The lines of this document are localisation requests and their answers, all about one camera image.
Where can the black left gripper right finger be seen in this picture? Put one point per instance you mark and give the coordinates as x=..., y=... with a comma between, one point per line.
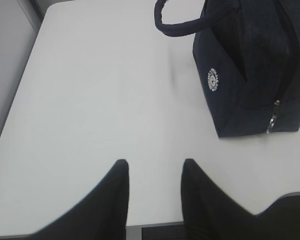
x=210, y=214

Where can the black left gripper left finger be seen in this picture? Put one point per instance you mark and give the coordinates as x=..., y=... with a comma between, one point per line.
x=101, y=215

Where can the navy blue lunch bag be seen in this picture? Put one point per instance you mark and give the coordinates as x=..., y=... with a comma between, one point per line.
x=247, y=54

